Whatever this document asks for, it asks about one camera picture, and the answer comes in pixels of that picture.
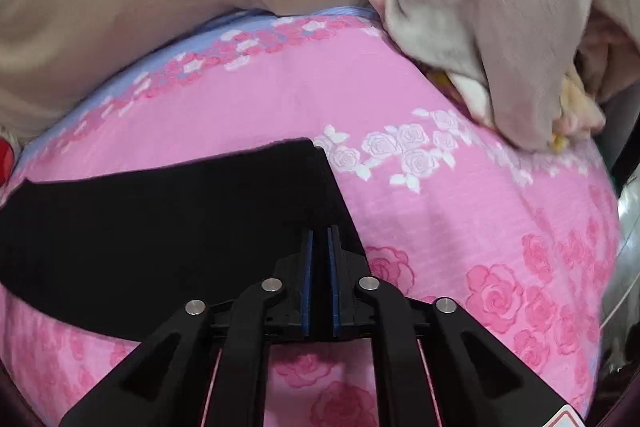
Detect printed plush blanket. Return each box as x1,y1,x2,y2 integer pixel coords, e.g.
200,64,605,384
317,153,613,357
364,0,640,154

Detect white cartoon face pillow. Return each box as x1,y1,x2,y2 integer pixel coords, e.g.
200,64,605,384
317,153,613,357
0,138,17,184

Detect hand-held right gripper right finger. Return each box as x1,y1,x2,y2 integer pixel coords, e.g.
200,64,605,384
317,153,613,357
327,227,587,427

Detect black pants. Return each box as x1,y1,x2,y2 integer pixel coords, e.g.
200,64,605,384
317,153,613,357
0,138,368,344

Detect shiny silver cloth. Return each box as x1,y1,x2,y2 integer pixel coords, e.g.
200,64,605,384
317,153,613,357
602,172,640,363

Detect beige padded headboard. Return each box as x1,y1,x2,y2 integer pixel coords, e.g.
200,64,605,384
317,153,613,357
0,0,386,142

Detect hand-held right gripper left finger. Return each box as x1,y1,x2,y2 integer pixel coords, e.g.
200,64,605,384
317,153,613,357
59,229,315,427

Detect pink floral bed sheet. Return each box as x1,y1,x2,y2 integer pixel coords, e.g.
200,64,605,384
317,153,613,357
0,6,623,427

